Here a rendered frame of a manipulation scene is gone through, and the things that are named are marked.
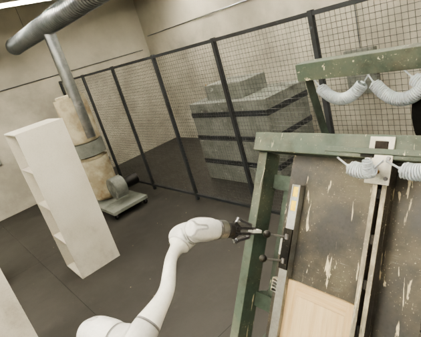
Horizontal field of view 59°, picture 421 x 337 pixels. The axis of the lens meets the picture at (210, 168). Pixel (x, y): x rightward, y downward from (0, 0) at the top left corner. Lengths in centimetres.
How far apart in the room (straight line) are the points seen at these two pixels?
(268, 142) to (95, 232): 372
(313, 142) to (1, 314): 280
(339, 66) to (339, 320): 125
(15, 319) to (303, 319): 247
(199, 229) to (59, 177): 357
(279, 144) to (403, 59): 68
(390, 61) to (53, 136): 394
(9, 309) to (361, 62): 313
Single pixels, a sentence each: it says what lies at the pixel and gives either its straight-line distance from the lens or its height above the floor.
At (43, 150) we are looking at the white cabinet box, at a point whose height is 177.
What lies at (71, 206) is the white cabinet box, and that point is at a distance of 511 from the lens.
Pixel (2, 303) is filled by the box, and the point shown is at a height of 99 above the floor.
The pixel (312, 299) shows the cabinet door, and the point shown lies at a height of 126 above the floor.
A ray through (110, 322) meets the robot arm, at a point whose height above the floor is 165.
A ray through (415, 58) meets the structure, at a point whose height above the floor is 215.
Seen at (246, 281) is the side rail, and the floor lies 124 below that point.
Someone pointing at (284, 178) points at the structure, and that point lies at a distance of 204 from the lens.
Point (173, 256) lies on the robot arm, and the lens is 168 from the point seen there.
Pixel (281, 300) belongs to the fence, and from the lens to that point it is 196.
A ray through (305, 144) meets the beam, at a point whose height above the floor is 190.
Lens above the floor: 250
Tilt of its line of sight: 19 degrees down
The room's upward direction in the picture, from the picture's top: 17 degrees counter-clockwise
